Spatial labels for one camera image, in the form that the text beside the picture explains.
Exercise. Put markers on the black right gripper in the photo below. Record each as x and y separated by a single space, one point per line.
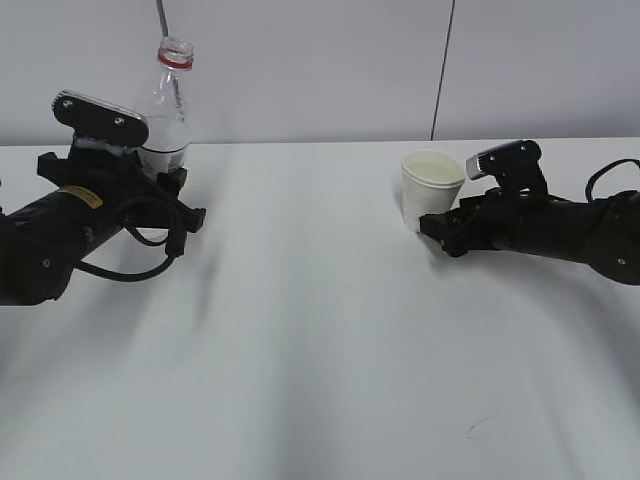
494 221

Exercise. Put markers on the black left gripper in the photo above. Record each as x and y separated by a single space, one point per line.
148 208

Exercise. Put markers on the white paper cup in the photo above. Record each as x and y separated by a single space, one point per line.
431 181

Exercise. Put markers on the clear water bottle red label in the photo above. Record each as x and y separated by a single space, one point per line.
164 104

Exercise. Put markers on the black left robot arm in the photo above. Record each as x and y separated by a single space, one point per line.
44 242

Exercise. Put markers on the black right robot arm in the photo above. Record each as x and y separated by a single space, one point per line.
602 234

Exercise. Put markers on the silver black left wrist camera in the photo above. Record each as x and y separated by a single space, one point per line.
100 120

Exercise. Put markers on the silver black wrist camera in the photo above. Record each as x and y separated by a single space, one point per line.
514 166
100 120

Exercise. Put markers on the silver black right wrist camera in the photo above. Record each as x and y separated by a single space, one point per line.
514 166

